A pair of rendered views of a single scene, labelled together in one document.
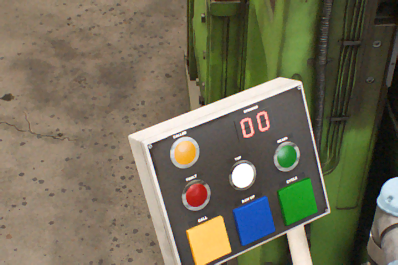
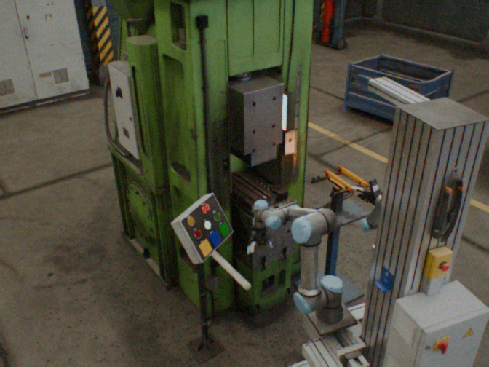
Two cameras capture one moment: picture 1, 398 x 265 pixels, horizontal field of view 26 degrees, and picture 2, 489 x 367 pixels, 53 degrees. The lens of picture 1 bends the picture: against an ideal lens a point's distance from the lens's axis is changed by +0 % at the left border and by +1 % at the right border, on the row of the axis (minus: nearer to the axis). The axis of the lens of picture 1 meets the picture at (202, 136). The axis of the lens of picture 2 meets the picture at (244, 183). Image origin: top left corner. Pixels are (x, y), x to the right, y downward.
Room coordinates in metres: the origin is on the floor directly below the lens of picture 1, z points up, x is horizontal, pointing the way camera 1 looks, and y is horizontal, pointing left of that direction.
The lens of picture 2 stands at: (-1.09, 0.87, 2.77)
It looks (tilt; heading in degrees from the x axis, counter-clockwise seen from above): 31 degrees down; 331
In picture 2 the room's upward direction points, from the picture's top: 1 degrees counter-clockwise
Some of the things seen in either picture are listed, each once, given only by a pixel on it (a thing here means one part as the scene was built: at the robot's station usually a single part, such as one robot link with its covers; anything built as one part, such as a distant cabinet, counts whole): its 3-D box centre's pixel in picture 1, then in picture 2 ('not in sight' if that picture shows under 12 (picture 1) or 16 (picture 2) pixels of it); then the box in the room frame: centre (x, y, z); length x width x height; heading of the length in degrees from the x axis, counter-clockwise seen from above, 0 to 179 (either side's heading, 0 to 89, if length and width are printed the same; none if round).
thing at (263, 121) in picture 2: not in sight; (249, 108); (1.51, -0.61, 1.56); 0.42 x 0.39 x 0.40; 6
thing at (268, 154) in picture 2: not in sight; (244, 143); (1.50, -0.56, 1.32); 0.42 x 0.20 x 0.10; 6
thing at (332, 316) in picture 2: not in sight; (330, 306); (0.37, -0.44, 0.87); 0.15 x 0.15 x 0.10
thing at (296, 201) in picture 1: (296, 201); (223, 229); (1.10, -0.19, 1.01); 0.07 x 0.05 x 0.07; 121
